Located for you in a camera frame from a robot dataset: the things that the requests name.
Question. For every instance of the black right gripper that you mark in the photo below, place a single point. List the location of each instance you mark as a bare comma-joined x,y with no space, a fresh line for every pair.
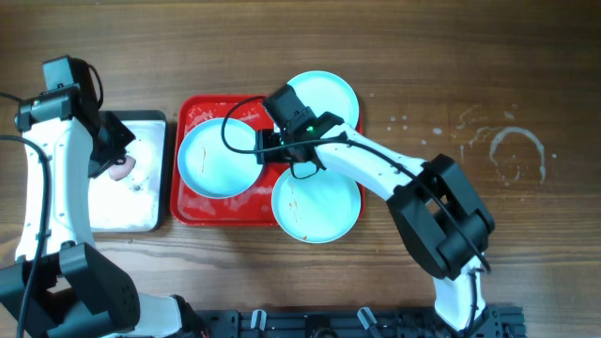
265,146

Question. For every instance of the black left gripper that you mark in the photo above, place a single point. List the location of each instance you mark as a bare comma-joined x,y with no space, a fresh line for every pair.
113,142

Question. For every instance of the pink green sponge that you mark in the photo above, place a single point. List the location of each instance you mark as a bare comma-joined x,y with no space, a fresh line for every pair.
121,169

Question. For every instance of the white plate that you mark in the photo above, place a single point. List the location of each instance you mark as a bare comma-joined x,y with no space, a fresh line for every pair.
315,206
216,159
324,92

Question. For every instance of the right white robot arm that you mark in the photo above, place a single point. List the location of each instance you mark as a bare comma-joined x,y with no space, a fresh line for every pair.
440,217

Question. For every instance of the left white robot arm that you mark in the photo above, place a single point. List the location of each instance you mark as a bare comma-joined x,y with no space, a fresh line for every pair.
60,284

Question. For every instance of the black soapy water tray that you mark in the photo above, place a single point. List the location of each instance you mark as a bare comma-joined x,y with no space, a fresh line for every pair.
135,203

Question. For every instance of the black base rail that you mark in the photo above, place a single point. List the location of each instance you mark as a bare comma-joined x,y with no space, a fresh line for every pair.
494,322

